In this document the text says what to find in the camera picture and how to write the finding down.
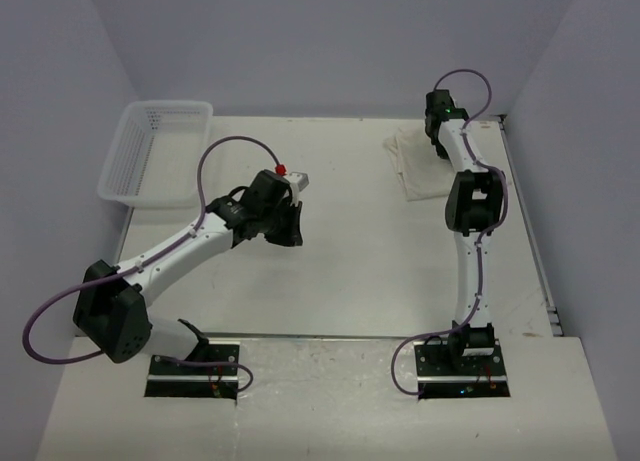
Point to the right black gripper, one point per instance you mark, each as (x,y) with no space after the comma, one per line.
(442,152)

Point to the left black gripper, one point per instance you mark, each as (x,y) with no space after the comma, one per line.
(292,236)

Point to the cream white t shirt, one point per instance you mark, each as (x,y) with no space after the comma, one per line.
(421,173)

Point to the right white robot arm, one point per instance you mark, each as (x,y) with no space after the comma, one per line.
(474,208)

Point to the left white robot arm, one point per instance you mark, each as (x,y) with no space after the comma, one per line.
(112,309)

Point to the white plastic basket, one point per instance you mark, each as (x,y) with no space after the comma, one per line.
(154,154)

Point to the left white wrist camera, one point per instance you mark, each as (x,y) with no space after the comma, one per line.
(298,182)

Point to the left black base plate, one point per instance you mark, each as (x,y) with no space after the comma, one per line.
(170,380)

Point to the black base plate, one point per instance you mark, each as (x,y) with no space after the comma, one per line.
(440,376)
(170,380)

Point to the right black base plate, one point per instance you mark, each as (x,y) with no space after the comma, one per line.
(440,376)

